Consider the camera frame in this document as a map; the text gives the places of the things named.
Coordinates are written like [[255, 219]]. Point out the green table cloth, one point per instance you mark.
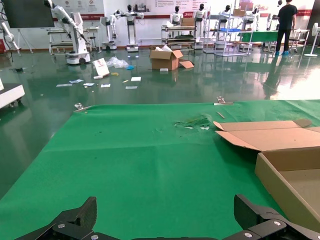
[[150, 162]]

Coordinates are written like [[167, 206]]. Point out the clear plastic bag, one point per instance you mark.
[[116, 62]]

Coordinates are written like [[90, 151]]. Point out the silver binder clip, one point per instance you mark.
[[81, 107], [221, 102]]

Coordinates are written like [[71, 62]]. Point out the small cardboard box on rack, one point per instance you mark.
[[239, 13]]

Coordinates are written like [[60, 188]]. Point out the white metal workbench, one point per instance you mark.
[[93, 30]]

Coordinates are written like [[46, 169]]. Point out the white metal rack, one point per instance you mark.
[[225, 17]]

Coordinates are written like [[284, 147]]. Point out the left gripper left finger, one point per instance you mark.
[[82, 217]]

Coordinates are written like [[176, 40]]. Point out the white mobile manipulator robot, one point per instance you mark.
[[77, 37]]

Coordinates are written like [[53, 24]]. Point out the yellow paper scrap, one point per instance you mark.
[[115, 73]]

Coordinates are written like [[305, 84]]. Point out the flat cardboard piece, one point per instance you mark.
[[187, 64]]

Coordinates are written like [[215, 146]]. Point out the white standing fan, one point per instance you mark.
[[315, 28]]

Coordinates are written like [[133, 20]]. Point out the cardboard box on cart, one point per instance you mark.
[[187, 22]]

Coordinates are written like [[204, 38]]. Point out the white humanoid robot black head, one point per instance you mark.
[[199, 15], [255, 12], [176, 18], [226, 10]]

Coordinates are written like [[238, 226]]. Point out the open cardboard box round holes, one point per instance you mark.
[[275, 140]]

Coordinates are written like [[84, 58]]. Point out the white paper sheet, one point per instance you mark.
[[88, 84], [105, 85], [131, 87], [64, 85]]

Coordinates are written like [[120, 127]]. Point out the dark screen on stand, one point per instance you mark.
[[27, 12]]

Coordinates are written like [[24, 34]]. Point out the red wall box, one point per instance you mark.
[[2, 46]]

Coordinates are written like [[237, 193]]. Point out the white foam block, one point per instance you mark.
[[164, 70]]

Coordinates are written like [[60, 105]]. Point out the white table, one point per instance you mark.
[[300, 31]]

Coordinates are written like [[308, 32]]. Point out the blue tray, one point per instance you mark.
[[228, 30]]

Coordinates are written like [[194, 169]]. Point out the white wheeled platform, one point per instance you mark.
[[10, 96]]

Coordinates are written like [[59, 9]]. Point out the metal shelf cart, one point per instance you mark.
[[175, 28]]

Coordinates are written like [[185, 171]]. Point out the pale blue packet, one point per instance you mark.
[[76, 81]]

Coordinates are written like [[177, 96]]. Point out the white paper pad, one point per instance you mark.
[[136, 79]]

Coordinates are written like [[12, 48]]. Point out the large open cardboard box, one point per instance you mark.
[[162, 63]]

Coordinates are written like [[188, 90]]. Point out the black round stool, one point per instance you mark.
[[93, 38]]

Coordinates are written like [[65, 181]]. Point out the small yellow strip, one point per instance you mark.
[[125, 81]]

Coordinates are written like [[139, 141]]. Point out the white humanoid robot arms spread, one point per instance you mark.
[[130, 18]]

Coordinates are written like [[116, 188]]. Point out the green covered table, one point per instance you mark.
[[257, 37]]

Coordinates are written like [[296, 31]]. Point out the blue shoe cover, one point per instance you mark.
[[130, 67]]

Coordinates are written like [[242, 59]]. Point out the small wooden stick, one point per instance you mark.
[[220, 115]]

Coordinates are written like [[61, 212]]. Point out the small white wheeled robot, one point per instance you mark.
[[110, 46]]

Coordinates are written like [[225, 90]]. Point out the white and red carton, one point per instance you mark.
[[101, 66]]

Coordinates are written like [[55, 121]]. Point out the person in black clothes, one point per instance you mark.
[[286, 15]]

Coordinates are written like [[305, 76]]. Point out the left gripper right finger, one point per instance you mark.
[[252, 217]]

